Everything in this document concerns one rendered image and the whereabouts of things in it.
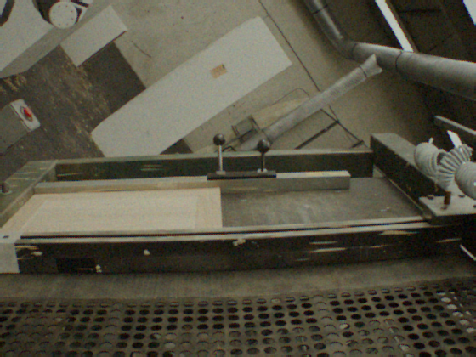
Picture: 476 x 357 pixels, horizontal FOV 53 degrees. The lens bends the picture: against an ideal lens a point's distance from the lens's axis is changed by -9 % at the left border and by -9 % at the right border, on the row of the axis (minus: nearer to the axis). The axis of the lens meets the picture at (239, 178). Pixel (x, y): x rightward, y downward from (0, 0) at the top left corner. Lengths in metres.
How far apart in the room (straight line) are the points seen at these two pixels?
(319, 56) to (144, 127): 5.16
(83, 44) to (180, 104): 1.81
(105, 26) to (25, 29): 2.65
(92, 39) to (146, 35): 3.24
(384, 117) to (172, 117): 5.82
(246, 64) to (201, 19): 4.45
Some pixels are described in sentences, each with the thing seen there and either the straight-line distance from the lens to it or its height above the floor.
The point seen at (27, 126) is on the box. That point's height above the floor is 0.93.
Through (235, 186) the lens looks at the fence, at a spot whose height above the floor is 1.40.
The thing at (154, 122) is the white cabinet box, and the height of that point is 0.61.
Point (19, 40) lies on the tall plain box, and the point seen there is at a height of 0.46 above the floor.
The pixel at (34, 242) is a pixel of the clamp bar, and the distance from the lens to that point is 1.09.
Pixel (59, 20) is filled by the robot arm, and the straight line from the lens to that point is 1.48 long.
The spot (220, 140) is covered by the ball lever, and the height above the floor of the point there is 1.44.
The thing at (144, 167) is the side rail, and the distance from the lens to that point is 1.75.
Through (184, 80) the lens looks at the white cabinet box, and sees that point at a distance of 5.08.
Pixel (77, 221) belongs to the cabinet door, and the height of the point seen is 1.06.
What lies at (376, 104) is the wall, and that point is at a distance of 10.08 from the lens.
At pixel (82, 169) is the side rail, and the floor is 0.98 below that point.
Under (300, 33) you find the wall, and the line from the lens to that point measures 9.59.
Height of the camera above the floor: 1.61
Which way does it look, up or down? 7 degrees down
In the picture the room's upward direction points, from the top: 56 degrees clockwise
